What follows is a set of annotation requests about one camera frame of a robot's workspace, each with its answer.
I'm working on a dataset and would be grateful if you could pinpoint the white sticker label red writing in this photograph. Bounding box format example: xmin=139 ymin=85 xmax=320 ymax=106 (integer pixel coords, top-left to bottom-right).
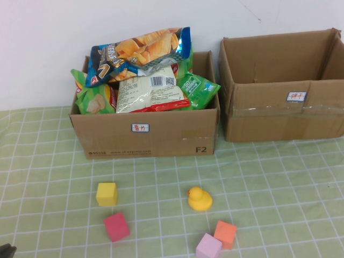
xmin=285 ymin=91 xmax=307 ymax=102
xmin=131 ymin=123 xmax=150 ymax=133

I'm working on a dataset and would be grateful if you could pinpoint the green potato chips bag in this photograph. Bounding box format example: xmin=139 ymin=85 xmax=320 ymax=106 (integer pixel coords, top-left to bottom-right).
xmin=70 ymin=68 xmax=119 ymax=115

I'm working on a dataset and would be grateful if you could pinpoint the yellow foam cube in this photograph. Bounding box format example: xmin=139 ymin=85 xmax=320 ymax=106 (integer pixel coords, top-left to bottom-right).
xmin=96 ymin=182 xmax=118 ymax=207

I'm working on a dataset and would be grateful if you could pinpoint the yellow rubber duck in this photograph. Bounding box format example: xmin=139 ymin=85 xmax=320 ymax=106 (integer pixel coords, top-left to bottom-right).
xmin=187 ymin=187 xmax=213 ymax=212

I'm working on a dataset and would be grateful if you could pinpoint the pink foam cube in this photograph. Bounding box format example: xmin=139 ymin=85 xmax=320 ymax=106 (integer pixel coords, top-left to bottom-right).
xmin=195 ymin=233 xmax=223 ymax=258

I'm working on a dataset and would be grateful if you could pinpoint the green snack bag with 50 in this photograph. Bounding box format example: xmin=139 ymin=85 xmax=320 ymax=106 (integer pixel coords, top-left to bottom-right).
xmin=176 ymin=71 xmax=221 ymax=111

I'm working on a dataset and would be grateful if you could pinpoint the large white red snack bag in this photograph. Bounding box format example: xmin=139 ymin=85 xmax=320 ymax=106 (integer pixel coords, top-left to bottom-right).
xmin=116 ymin=66 xmax=191 ymax=113

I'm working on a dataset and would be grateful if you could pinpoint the red foam cube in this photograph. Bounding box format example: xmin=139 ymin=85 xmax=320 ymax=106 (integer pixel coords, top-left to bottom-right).
xmin=103 ymin=212 xmax=131 ymax=243

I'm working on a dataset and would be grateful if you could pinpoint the orange foam cube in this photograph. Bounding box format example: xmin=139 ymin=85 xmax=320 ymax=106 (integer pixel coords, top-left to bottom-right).
xmin=213 ymin=220 xmax=238 ymax=250

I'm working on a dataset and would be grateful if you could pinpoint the plain taped cardboard box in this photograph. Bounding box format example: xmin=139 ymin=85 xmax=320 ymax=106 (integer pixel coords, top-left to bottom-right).
xmin=219 ymin=27 xmax=344 ymax=143

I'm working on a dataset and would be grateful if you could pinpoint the cardboard box with F2 print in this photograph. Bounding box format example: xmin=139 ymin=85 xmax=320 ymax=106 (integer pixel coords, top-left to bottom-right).
xmin=69 ymin=51 xmax=221 ymax=160

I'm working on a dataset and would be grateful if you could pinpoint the green checked tablecloth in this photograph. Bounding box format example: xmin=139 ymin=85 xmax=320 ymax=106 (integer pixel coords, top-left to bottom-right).
xmin=0 ymin=106 xmax=344 ymax=258

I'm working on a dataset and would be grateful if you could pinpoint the blue Vikar shrimp chips bag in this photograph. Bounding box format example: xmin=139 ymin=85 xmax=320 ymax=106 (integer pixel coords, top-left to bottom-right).
xmin=85 ymin=26 xmax=192 ymax=88

